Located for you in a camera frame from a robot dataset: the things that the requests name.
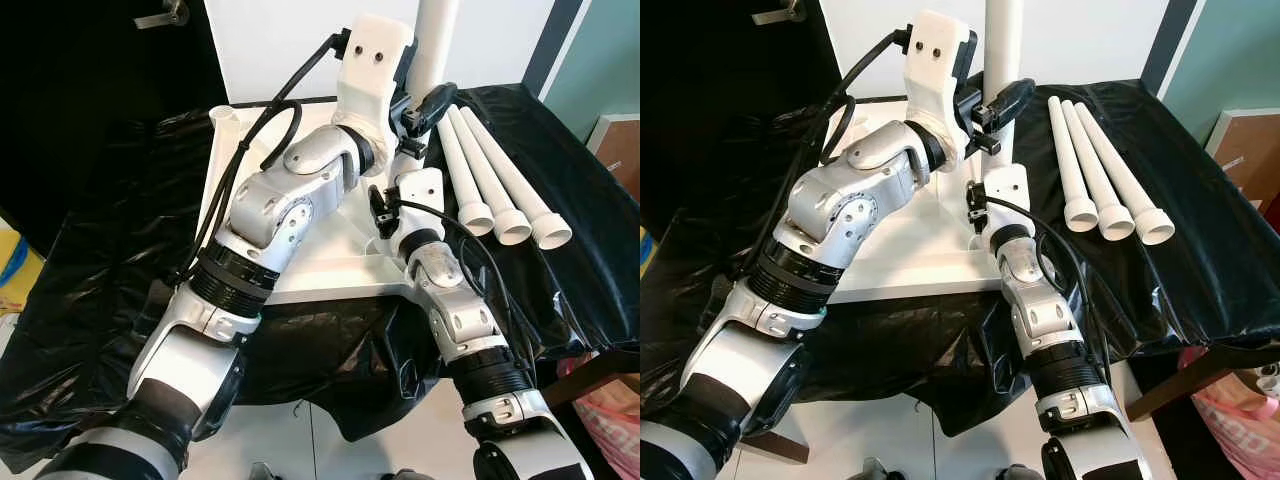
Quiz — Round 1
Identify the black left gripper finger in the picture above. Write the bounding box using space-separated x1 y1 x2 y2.
985 78 1036 125
416 83 459 127

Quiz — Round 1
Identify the white plastic table leg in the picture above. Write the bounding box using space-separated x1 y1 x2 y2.
437 115 496 238
400 0 461 161
1046 97 1100 233
978 0 1027 161
460 105 574 251
1075 102 1177 247
448 107 533 247
1061 100 1136 242

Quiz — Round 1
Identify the white plastic children table top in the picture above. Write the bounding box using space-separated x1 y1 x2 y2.
822 95 1011 305
197 97 446 306

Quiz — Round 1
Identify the white panel with cardboard face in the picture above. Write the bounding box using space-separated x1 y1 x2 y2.
1205 107 1280 211
585 113 641 201

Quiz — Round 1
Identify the black plastic table cover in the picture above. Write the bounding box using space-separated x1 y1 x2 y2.
640 78 1280 441
0 83 641 473

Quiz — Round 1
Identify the black door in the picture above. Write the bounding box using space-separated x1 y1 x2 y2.
640 0 841 216
0 0 226 251

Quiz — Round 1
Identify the brown wooden table leg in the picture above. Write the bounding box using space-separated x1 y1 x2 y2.
738 430 811 466
1125 343 1280 422
540 348 641 409

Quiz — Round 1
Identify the pink plastic bag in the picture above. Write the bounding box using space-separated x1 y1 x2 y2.
555 355 641 480
1180 345 1280 480

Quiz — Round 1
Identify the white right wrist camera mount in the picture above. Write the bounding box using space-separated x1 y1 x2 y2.
385 168 446 246
975 163 1031 241

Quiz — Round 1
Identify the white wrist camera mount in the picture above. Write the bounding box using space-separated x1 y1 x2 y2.
335 15 416 151
385 168 446 246
975 163 1031 241
900 10 979 146

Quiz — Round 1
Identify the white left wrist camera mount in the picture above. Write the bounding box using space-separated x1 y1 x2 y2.
900 10 979 146
335 15 416 151

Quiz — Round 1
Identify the silver door handle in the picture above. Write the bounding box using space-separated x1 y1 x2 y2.
135 0 191 31
752 0 806 26

